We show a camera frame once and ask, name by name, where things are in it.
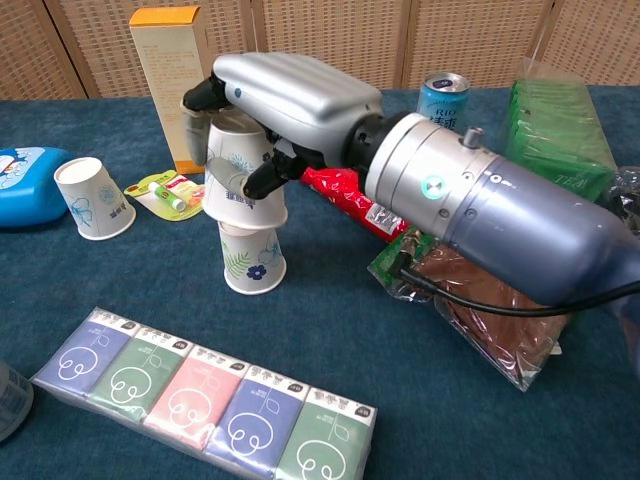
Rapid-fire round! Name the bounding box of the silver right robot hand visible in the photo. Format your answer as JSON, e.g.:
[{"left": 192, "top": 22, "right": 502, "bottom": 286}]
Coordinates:
[{"left": 180, "top": 51, "right": 384, "bottom": 199}]

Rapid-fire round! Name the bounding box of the white cup large blue flower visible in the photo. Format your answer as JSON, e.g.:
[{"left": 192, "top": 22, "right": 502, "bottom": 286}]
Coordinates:
[{"left": 202, "top": 113, "right": 290, "bottom": 231}]

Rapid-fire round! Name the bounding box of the white cup small blue flower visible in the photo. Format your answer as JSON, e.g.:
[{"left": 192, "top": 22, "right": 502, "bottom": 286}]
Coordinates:
[{"left": 53, "top": 156, "right": 137, "bottom": 242}]

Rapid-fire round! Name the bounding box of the red snack packet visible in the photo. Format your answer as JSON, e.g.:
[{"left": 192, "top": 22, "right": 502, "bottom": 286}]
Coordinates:
[{"left": 299, "top": 166, "right": 411, "bottom": 244}]

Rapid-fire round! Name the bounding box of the light blue drink can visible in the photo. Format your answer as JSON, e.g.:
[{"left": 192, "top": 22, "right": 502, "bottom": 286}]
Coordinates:
[{"left": 417, "top": 72, "right": 471, "bottom": 134}]

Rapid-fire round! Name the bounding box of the tall cream orange carton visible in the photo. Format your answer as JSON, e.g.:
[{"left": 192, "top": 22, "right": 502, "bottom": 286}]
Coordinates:
[{"left": 128, "top": 5, "right": 221, "bottom": 175}]

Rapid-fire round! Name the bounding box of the woven wooden folding screen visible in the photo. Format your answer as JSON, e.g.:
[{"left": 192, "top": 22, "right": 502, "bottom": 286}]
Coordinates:
[{"left": 0, "top": 0, "right": 640, "bottom": 101}]

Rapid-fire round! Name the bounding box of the lip balm blister card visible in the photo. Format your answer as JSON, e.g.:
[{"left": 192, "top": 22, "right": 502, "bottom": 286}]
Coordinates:
[{"left": 123, "top": 170, "right": 207, "bottom": 222}]

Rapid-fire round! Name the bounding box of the white cup fern leaf print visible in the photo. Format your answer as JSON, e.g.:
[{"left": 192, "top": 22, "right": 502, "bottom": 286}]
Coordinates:
[{"left": 217, "top": 219, "right": 288, "bottom": 296}]

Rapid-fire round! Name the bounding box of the blue felt table cover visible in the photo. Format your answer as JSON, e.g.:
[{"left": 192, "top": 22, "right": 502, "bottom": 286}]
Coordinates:
[{"left": 0, "top": 85, "right": 640, "bottom": 480}]

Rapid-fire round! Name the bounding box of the green tea bag pack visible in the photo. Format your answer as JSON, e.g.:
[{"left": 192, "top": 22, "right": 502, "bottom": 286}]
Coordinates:
[{"left": 502, "top": 57, "right": 617, "bottom": 204}]

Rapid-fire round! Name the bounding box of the blue pump soap bottle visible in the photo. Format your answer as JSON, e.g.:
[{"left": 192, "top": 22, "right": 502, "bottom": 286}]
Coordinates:
[{"left": 0, "top": 145, "right": 74, "bottom": 230}]

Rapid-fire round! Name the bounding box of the brown cloth in plastic bag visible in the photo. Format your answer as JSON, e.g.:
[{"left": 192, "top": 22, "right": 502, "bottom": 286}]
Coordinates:
[{"left": 368, "top": 229, "right": 574, "bottom": 392}]

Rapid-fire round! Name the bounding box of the multicolour pocket tissue pack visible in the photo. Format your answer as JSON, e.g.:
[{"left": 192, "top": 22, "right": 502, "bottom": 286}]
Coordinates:
[{"left": 30, "top": 306, "right": 379, "bottom": 480}]

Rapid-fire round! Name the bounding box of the clear bag of black items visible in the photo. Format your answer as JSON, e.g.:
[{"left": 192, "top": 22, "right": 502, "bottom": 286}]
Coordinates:
[{"left": 607, "top": 166, "right": 640, "bottom": 236}]

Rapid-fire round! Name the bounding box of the clear plastic jar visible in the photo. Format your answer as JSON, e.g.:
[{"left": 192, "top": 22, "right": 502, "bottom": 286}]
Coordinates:
[{"left": 0, "top": 360, "right": 35, "bottom": 444}]

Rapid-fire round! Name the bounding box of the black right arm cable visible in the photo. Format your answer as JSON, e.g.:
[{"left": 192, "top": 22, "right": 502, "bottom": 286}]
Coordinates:
[{"left": 389, "top": 248, "right": 640, "bottom": 318}]

